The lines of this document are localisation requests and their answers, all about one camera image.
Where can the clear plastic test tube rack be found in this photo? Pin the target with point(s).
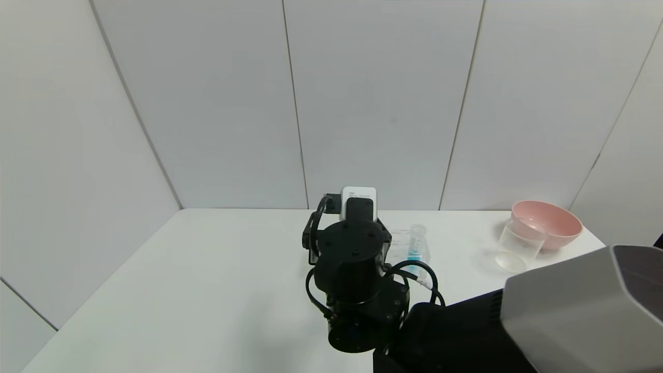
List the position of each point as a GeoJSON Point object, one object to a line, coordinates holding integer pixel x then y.
{"type": "Point", "coordinates": [401, 243]}

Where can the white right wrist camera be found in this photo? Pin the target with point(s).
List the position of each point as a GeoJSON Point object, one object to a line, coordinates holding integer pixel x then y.
{"type": "Point", "coordinates": [357, 192]}

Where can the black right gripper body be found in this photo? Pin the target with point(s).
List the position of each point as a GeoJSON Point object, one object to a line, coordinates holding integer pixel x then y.
{"type": "Point", "coordinates": [384, 243]}

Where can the test tube with blue pigment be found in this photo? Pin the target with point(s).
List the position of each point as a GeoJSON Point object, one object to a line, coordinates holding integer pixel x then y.
{"type": "Point", "coordinates": [416, 243]}

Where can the clear plastic measuring beaker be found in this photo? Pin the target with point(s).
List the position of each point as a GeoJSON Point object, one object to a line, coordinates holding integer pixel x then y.
{"type": "Point", "coordinates": [520, 243]}

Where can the pink bowl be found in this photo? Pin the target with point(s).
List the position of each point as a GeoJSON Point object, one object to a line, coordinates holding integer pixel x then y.
{"type": "Point", "coordinates": [557, 223]}

